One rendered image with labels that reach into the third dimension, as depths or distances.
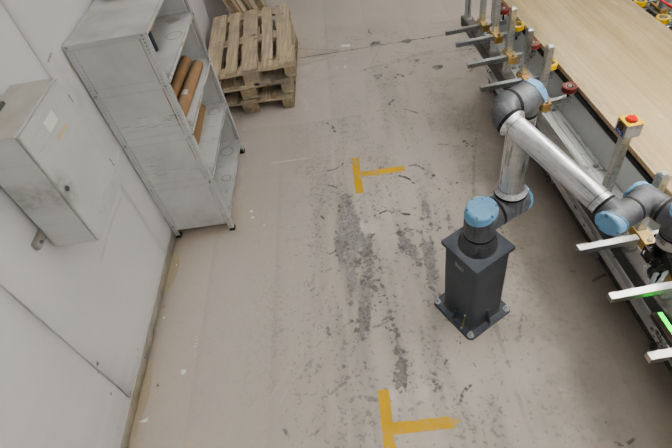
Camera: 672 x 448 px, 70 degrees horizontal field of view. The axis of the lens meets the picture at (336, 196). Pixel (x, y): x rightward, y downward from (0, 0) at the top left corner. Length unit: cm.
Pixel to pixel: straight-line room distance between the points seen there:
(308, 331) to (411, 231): 97
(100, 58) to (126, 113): 35
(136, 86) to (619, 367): 295
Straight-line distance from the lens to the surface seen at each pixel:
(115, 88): 297
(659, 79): 320
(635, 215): 180
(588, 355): 299
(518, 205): 238
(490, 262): 246
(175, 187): 337
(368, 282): 311
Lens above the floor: 258
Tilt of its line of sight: 45 degrees down
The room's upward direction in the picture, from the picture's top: 12 degrees counter-clockwise
